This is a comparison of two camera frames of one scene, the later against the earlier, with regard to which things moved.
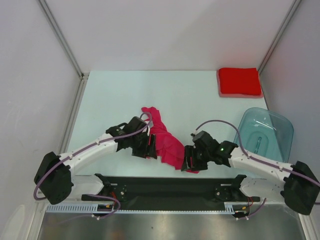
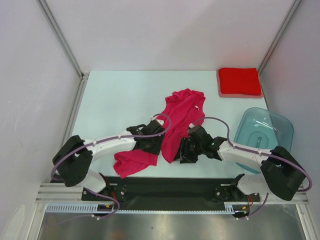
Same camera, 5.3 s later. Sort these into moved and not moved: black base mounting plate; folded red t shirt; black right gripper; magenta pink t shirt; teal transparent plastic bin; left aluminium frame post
Moved: black right gripper; magenta pink t shirt
Not moved: folded red t shirt; teal transparent plastic bin; black base mounting plate; left aluminium frame post
